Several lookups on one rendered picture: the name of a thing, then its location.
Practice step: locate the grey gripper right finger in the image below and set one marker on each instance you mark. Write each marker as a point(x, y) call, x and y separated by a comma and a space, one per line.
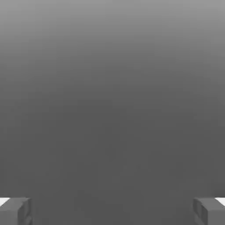
point(210, 211)

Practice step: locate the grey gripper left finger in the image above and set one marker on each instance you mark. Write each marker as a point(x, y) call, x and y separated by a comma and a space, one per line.
point(14, 211)

